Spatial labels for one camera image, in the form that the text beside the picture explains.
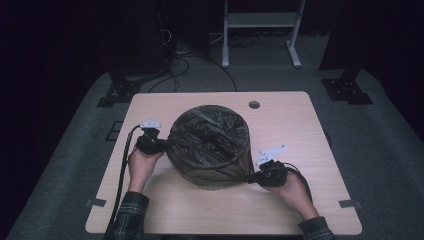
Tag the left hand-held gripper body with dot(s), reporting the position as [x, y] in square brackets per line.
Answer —
[150, 145]

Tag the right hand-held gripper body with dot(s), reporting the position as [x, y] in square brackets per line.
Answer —
[273, 173]

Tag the green plastic bucket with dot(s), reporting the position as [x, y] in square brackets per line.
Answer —
[215, 185]

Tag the black plastic garbage bag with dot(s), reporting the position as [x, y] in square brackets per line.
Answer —
[208, 140]

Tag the person's left hand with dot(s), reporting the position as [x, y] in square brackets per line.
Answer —
[141, 168]

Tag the person's right hand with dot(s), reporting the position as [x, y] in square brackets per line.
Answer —
[293, 195]

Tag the dark square floor plate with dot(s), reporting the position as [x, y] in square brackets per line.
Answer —
[115, 130]

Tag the grey tape strip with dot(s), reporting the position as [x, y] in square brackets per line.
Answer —
[96, 202]
[350, 203]

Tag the white metal stand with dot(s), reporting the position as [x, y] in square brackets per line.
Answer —
[261, 19]

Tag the black stand with base plate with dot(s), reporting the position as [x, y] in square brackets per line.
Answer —
[346, 90]

